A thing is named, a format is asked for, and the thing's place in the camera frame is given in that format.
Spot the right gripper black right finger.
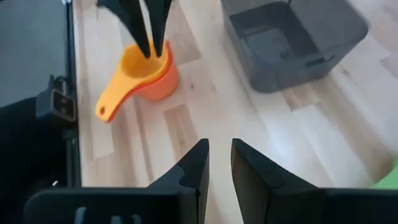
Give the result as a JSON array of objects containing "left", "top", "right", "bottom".
[{"left": 231, "top": 138, "right": 324, "bottom": 224}]

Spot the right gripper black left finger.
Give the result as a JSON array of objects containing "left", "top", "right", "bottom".
[{"left": 147, "top": 138, "right": 210, "bottom": 224}]

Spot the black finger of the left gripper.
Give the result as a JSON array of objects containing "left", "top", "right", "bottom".
[
  {"left": 144, "top": 0, "right": 174, "bottom": 58},
  {"left": 96, "top": 0, "right": 152, "bottom": 59}
]

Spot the yellow measuring cup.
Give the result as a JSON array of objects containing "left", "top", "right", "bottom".
[{"left": 95, "top": 39, "right": 172, "bottom": 123}]

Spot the orange measuring cup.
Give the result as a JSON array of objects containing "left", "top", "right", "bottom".
[{"left": 133, "top": 40, "right": 180, "bottom": 101}]

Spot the green measuring cup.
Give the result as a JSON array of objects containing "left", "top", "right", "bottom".
[{"left": 369, "top": 164, "right": 398, "bottom": 190}]

